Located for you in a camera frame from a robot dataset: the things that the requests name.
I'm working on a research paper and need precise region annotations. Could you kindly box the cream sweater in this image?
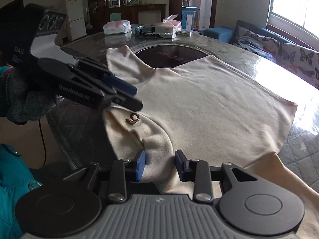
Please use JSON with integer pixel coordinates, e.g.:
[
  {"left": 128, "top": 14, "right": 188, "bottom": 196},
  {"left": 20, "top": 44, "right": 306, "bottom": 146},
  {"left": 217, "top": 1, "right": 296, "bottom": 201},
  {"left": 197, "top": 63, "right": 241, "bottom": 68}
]
[{"left": 103, "top": 46, "right": 318, "bottom": 238}]

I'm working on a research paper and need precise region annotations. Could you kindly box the gloved left hand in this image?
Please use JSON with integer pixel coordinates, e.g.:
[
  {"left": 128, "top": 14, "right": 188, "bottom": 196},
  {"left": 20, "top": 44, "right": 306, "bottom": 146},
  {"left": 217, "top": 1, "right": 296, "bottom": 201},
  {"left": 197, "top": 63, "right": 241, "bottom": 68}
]
[{"left": 1, "top": 66, "right": 64, "bottom": 125}]

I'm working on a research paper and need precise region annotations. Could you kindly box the quilted grey star table cover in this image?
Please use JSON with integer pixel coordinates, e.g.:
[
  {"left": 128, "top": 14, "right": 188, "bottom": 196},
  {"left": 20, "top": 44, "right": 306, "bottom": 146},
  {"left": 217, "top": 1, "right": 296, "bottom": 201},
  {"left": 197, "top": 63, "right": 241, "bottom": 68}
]
[{"left": 46, "top": 45, "right": 318, "bottom": 193}]

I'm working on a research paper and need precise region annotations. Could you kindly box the white refrigerator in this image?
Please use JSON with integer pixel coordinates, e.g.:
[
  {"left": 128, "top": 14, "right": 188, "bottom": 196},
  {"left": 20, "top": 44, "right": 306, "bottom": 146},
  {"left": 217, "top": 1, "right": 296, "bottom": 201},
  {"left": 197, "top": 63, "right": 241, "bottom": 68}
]
[{"left": 65, "top": 0, "right": 87, "bottom": 42}]

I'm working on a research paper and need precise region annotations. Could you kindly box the plastic bag with tissues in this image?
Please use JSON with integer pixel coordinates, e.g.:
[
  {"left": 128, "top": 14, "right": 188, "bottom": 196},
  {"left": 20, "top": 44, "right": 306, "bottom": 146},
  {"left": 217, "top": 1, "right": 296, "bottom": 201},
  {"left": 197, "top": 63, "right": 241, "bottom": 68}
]
[{"left": 103, "top": 20, "right": 131, "bottom": 35}]

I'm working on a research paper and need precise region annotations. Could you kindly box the blue black smart watch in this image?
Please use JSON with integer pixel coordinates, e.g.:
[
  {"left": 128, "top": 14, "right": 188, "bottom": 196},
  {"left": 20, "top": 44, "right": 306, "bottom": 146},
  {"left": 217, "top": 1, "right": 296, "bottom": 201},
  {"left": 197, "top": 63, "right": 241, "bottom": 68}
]
[{"left": 135, "top": 25, "right": 160, "bottom": 38}]

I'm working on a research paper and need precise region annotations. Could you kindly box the black round induction cooktop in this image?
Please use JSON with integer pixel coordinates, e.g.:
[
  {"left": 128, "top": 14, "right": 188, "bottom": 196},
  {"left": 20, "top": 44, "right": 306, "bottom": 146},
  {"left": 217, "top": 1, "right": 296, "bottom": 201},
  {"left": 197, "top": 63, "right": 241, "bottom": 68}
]
[{"left": 135, "top": 45, "right": 208, "bottom": 68}]

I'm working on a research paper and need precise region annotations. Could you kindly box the dark wooden display cabinet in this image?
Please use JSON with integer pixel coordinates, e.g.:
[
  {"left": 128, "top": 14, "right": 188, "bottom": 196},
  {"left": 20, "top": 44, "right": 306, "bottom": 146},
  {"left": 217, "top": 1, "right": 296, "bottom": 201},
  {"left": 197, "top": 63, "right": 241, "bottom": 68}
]
[{"left": 88, "top": 0, "right": 169, "bottom": 32}]

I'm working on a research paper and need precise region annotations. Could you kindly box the white box on table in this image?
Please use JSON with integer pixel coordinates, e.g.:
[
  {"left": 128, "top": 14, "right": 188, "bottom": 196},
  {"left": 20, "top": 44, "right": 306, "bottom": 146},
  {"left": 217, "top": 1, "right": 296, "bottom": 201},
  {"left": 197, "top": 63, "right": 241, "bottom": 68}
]
[{"left": 155, "top": 22, "right": 177, "bottom": 39}]

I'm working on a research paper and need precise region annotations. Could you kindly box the green booklet stack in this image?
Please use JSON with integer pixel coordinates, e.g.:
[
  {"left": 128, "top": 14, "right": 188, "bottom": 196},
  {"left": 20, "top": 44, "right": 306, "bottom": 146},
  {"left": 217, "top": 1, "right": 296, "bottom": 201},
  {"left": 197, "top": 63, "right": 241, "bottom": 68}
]
[{"left": 177, "top": 29, "right": 194, "bottom": 36}]

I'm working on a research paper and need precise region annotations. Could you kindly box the pink tissue pack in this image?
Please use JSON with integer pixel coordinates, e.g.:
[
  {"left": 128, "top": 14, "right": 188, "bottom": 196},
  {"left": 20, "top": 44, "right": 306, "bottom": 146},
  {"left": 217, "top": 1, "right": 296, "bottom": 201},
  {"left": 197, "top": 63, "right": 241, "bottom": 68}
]
[{"left": 162, "top": 14, "right": 182, "bottom": 33}]

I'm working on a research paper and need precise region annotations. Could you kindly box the blue white cabinet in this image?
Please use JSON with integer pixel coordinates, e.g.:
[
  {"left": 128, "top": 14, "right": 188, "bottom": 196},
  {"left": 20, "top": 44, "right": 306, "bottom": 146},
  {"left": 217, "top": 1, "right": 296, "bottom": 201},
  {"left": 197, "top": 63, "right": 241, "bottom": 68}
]
[{"left": 181, "top": 6, "right": 197, "bottom": 31}]

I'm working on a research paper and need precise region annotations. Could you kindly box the teal jacket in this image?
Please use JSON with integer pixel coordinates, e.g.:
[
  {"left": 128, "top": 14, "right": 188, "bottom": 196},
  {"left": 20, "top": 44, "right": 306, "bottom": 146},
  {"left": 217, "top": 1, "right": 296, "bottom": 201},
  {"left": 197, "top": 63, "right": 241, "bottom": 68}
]
[{"left": 0, "top": 144, "right": 42, "bottom": 238}]

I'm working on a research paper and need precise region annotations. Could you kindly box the blue sofa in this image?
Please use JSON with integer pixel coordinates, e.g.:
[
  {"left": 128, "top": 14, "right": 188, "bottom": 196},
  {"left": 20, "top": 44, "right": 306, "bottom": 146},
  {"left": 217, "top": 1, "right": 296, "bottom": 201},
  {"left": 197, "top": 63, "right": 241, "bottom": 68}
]
[{"left": 198, "top": 19, "right": 319, "bottom": 90}]

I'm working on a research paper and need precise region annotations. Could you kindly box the left butterfly pillow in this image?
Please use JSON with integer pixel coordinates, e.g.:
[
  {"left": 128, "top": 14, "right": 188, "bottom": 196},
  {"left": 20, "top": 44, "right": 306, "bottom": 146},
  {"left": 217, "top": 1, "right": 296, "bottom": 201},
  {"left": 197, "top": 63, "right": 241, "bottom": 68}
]
[{"left": 233, "top": 27, "right": 280, "bottom": 63}]

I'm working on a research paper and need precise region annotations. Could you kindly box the butterfly pillow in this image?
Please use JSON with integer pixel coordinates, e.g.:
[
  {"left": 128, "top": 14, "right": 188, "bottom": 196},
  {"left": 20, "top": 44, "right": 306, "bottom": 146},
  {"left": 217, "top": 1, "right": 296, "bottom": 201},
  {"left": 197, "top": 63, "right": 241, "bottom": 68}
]
[
  {"left": 277, "top": 43, "right": 319, "bottom": 89},
  {"left": 233, "top": 27, "right": 280, "bottom": 63}
]

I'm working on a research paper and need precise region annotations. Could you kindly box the right butterfly pillow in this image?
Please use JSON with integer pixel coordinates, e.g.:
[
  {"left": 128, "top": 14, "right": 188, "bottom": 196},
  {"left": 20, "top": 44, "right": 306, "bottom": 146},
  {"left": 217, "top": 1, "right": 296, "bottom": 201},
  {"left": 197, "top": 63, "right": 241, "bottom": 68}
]
[{"left": 277, "top": 43, "right": 319, "bottom": 89}]

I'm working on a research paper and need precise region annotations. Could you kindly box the window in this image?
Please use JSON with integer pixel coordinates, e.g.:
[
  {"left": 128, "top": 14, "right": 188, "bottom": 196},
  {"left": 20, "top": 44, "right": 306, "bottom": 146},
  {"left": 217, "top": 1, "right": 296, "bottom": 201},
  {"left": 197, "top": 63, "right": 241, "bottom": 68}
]
[{"left": 268, "top": 0, "right": 318, "bottom": 39}]

